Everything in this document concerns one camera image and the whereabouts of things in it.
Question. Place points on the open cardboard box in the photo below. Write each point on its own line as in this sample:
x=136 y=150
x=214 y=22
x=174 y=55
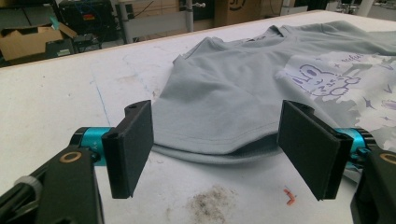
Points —
x=21 y=43

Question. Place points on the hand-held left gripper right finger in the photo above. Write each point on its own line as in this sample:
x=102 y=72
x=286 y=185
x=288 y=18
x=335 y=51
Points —
x=308 y=152

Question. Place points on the white foam mat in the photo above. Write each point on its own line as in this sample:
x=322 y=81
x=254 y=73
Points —
x=62 y=93

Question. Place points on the grey printed t-shirt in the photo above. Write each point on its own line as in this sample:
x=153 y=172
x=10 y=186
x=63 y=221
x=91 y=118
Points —
x=218 y=102

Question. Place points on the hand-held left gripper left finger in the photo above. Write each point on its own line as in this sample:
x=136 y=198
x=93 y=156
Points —
x=129 y=155

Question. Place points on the black computer tower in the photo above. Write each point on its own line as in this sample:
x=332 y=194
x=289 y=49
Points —
x=84 y=15

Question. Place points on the large cardboard box with logo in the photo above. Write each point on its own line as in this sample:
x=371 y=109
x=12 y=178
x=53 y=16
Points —
x=249 y=12

